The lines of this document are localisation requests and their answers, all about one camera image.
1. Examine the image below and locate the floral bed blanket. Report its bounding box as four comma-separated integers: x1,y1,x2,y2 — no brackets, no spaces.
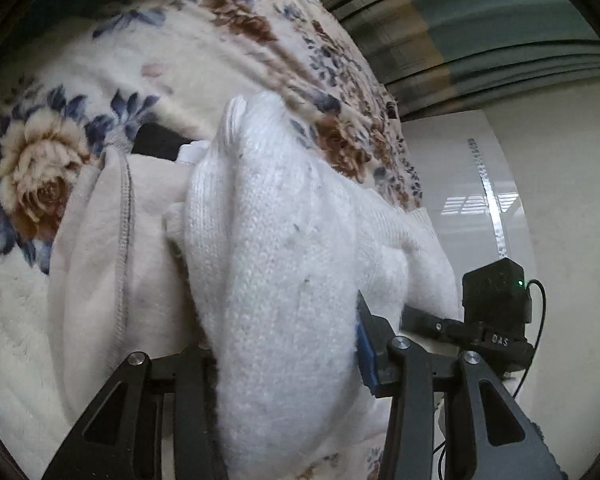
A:
0,0,426,480

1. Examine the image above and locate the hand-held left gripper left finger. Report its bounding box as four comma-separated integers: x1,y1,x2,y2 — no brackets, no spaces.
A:
42,344,229,480

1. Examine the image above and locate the cream folded garment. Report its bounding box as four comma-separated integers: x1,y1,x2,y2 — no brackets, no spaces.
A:
49,152,206,413

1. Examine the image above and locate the white headboard panel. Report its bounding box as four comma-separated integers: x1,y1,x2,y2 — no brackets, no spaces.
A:
400,107,537,411

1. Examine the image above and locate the white knitted sweater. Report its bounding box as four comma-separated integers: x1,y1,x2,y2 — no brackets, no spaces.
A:
162,91,463,480

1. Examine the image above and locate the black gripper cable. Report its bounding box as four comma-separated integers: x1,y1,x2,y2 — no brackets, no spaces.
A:
510,280,548,400

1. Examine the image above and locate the wide teal curtain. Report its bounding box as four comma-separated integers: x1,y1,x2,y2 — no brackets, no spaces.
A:
315,0,600,122

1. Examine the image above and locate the dark folded garment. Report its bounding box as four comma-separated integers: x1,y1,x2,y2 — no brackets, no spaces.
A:
130,122,192,162

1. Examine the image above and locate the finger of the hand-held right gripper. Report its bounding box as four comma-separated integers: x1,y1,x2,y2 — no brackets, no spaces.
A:
401,305,483,346

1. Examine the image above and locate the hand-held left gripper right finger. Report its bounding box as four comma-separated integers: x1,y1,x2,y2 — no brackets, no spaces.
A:
356,290,567,480

